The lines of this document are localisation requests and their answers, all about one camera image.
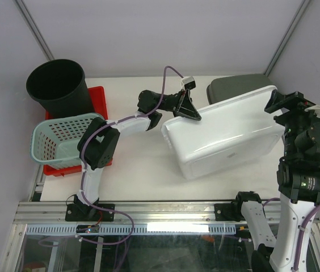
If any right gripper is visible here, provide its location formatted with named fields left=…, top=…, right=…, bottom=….
left=265, top=88, right=320, bottom=159

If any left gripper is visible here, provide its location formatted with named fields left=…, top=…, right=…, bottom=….
left=156, top=90, right=203, bottom=126

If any grey-green plastic tray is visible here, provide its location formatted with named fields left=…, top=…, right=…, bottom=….
left=206, top=74, right=274, bottom=105

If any white plastic tub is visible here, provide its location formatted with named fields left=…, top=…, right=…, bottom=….
left=161, top=85, right=284, bottom=180

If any black plastic bucket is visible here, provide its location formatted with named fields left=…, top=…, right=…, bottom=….
left=26, top=59, right=95, bottom=118

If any light blue perforated basket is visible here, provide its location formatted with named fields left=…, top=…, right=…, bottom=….
left=30, top=113, right=103, bottom=169

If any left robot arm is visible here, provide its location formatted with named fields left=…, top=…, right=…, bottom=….
left=74, top=85, right=201, bottom=220

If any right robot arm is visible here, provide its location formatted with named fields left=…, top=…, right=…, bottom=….
left=232, top=91, right=320, bottom=271

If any red plastic tray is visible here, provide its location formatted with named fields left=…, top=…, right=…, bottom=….
left=43, top=86, right=108, bottom=177

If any right aluminium frame post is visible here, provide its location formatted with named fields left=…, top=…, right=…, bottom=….
left=263, top=0, right=313, bottom=77

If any aluminium frame post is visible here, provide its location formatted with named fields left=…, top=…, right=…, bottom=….
left=13, top=0, right=55, bottom=61
left=263, top=0, right=313, bottom=77

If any aluminium mounting rail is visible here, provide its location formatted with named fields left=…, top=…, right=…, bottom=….
left=14, top=199, right=318, bottom=225

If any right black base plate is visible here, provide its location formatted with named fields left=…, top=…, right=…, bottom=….
left=214, top=202, right=244, bottom=222

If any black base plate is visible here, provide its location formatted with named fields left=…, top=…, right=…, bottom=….
left=65, top=195, right=115, bottom=222
left=214, top=202, right=244, bottom=222

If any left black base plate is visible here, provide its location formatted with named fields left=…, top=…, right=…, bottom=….
left=65, top=195, right=115, bottom=222

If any left aluminium frame post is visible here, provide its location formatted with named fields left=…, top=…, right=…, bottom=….
left=13, top=0, right=55, bottom=61

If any white slotted cable duct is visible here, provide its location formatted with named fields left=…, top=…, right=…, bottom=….
left=26, top=222, right=236, bottom=236

